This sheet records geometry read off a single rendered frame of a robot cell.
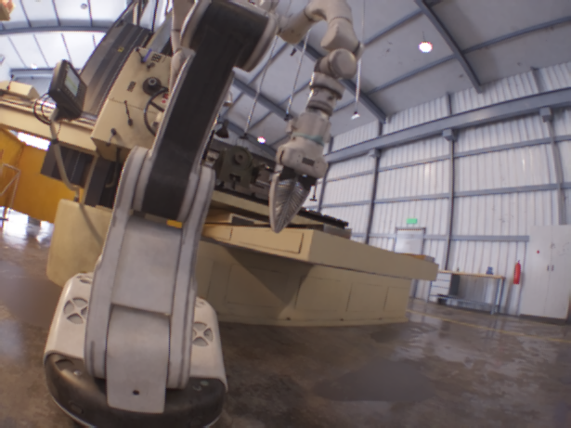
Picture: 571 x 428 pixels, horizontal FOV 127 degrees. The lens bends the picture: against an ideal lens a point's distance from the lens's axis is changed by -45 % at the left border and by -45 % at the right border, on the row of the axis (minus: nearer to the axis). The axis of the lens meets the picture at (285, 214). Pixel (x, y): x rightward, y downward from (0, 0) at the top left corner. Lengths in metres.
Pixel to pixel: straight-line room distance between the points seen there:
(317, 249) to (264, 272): 1.25
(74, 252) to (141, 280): 1.38
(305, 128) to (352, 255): 0.59
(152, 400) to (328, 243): 0.70
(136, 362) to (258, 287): 1.61
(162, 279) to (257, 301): 1.56
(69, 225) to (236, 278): 1.31
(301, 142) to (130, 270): 0.45
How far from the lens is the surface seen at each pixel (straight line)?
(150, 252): 0.62
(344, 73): 0.55
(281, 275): 2.15
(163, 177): 0.60
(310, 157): 0.50
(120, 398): 0.65
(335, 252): 0.91
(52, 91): 1.54
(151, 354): 0.58
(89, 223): 1.90
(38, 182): 4.71
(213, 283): 1.96
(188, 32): 0.62
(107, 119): 1.98
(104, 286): 0.59
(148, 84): 2.01
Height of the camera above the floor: 0.61
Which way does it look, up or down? 9 degrees up
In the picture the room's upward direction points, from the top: 12 degrees clockwise
